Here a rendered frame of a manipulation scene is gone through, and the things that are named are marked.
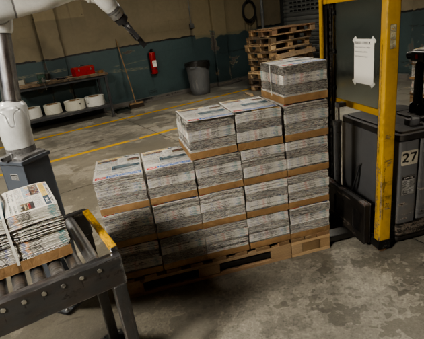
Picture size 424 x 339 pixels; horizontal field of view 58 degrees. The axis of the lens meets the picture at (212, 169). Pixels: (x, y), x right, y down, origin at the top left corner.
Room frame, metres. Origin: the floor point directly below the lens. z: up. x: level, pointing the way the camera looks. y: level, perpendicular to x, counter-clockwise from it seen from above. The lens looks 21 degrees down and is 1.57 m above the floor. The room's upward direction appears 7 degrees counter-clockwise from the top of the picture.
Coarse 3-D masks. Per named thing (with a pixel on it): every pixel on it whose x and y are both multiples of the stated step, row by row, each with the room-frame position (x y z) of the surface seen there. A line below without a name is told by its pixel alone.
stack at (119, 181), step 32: (128, 160) 2.31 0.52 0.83; (160, 160) 2.23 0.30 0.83; (192, 160) 2.19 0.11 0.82; (224, 160) 2.17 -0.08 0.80; (256, 160) 2.21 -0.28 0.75; (96, 192) 2.02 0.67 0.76; (128, 192) 2.05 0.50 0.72; (160, 192) 2.09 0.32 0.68; (224, 192) 2.16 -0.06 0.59; (256, 192) 2.21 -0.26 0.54; (128, 224) 2.04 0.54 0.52; (160, 224) 2.08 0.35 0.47; (192, 224) 2.12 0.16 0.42; (224, 224) 2.16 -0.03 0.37; (256, 224) 2.20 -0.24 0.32; (288, 224) 2.23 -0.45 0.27; (128, 256) 2.04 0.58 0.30; (160, 256) 2.08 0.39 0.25; (192, 256) 2.11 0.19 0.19; (224, 256) 2.15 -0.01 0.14; (288, 256) 2.23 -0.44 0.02; (128, 288) 2.03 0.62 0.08; (160, 288) 2.06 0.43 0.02
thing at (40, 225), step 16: (16, 192) 1.45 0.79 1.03; (32, 192) 1.42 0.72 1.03; (48, 192) 1.40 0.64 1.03; (16, 208) 1.29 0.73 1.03; (32, 208) 1.28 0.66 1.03; (48, 208) 1.29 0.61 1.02; (16, 224) 1.23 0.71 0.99; (32, 224) 1.26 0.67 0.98; (48, 224) 1.28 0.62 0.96; (64, 224) 1.30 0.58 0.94; (32, 240) 1.25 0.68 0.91; (48, 240) 1.28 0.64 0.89; (64, 240) 1.30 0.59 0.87; (32, 256) 1.24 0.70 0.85
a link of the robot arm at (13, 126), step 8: (0, 112) 2.08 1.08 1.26; (8, 112) 2.07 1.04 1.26; (16, 112) 2.09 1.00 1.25; (24, 112) 2.16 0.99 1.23; (0, 120) 2.06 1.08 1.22; (8, 120) 2.05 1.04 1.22; (16, 120) 2.07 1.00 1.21; (24, 120) 2.10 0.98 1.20; (0, 128) 2.05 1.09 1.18; (8, 128) 2.04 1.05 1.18; (16, 128) 2.05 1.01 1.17; (24, 128) 2.08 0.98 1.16; (0, 136) 2.07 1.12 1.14; (8, 136) 2.04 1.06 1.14; (16, 136) 2.05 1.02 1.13; (24, 136) 2.07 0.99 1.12; (32, 136) 2.13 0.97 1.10; (8, 144) 2.04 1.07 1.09; (16, 144) 2.04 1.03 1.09; (24, 144) 2.06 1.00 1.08; (32, 144) 2.11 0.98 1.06
